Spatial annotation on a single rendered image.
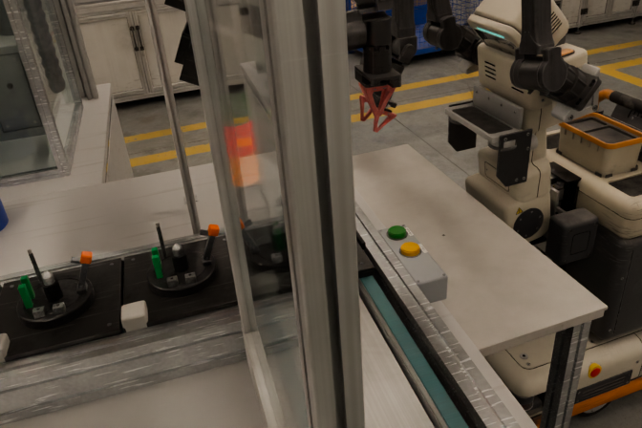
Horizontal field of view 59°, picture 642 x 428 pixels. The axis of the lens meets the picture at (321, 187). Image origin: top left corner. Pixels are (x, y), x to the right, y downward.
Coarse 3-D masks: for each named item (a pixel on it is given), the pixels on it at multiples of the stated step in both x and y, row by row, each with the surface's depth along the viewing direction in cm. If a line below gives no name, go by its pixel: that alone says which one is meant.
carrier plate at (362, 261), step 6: (360, 246) 122; (360, 252) 121; (360, 258) 119; (366, 258) 119; (360, 264) 117; (366, 264) 117; (372, 264) 117; (360, 270) 115; (366, 270) 116; (372, 270) 116; (360, 276) 116
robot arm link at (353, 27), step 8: (376, 0) 106; (384, 0) 105; (392, 0) 107; (360, 8) 112; (368, 8) 108; (376, 8) 106; (384, 8) 106; (392, 8) 107; (352, 16) 106; (360, 16) 107; (352, 24) 106; (360, 24) 107; (352, 32) 106; (360, 32) 107; (352, 40) 107; (360, 40) 108; (352, 48) 108
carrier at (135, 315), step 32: (128, 256) 125; (160, 256) 124; (192, 256) 120; (224, 256) 123; (128, 288) 115; (160, 288) 111; (192, 288) 112; (224, 288) 113; (128, 320) 104; (160, 320) 107
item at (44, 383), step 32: (96, 256) 128; (192, 320) 107; (224, 320) 106; (64, 352) 102; (96, 352) 101; (128, 352) 102; (160, 352) 104; (192, 352) 106; (224, 352) 108; (0, 384) 97; (32, 384) 100; (64, 384) 101; (96, 384) 103; (128, 384) 105; (0, 416) 100; (32, 416) 102
